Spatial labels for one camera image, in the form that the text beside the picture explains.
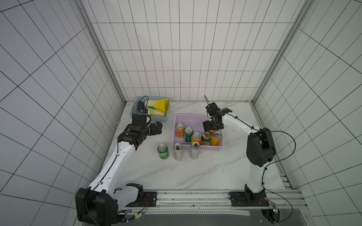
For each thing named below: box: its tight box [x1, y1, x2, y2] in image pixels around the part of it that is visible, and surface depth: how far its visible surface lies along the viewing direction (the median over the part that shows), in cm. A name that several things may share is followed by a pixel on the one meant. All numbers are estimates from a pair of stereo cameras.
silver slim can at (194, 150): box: [189, 141, 201, 160], surface depth 80 cm
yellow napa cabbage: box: [147, 98, 170, 115], surface depth 109 cm
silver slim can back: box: [172, 142, 183, 162], surface depth 80 cm
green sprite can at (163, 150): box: [156, 143, 170, 160], surface depth 83 cm
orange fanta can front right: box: [210, 131, 222, 146], surface depth 88 cm
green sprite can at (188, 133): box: [183, 126, 194, 143], surface depth 91 cm
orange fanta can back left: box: [175, 122, 185, 139], surface depth 93 cm
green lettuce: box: [146, 105, 166, 117], surface depth 106 cm
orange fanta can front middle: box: [190, 131, 202, 145], surface depth 87 cm
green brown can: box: [201, 131, 212, 146], surface depth 88 cm
